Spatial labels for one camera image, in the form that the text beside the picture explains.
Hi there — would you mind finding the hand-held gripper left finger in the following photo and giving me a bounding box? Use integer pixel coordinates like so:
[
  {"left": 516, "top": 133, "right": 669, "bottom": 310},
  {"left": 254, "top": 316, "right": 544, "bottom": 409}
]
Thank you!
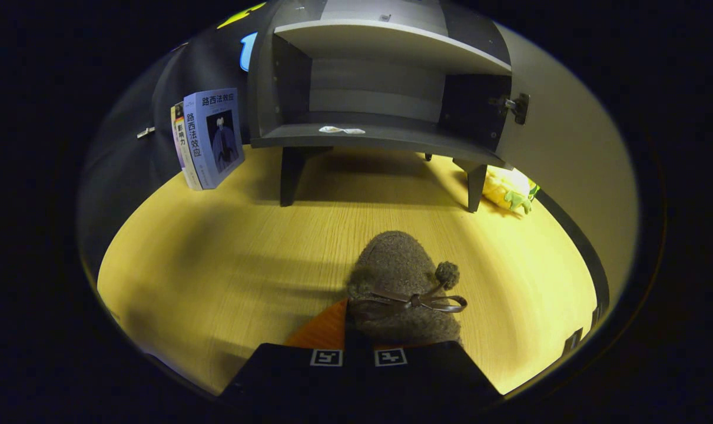
[{"left": 218, "top": 297, "right": 360, "bottom": 407}]

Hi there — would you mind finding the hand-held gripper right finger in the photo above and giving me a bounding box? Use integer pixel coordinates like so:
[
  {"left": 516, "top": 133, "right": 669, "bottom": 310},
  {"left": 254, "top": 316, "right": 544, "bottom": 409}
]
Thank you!
[{"left": 359, "top": 340, "right": 504, "bottom": 407}]

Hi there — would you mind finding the brown fuzzy shoe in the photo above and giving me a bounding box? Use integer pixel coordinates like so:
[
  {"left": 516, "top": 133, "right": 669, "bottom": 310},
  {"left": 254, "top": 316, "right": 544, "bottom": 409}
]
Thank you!
[{"left": 346, "top": 231, "right": 469, "bottom": 348}]

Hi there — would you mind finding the grey shoe cabinet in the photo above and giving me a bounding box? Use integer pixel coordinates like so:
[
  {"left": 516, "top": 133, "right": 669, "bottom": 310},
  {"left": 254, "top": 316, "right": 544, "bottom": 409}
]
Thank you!
[{"left": 247, "top": 0, "right": 530, "bottom": 213}]

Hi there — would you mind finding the beige shoe cabinet door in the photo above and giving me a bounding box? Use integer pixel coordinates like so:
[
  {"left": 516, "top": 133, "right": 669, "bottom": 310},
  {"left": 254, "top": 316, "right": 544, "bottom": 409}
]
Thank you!
[{"left": 492, "top": 24, "right": 639, "bottom": 354}]

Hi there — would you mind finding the yellow plush toy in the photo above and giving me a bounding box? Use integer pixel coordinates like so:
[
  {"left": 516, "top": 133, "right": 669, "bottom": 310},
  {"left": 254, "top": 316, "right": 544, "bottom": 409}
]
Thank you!
[{"left": 482, "top": 166, "right": 540, "bottom": 215}]

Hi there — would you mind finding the black backdrop cloth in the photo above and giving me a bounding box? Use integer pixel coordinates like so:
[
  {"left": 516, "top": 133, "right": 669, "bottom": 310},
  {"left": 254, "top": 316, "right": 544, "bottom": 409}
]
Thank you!
[{"left": 77, "top": 0, "right": 274, "bottom": 277}]

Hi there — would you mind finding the blue book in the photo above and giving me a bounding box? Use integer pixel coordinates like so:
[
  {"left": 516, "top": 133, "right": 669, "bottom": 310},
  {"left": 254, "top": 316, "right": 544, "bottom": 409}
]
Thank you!
[{"left": 183, "top": 88, "right": 246, "bottom": 190}]

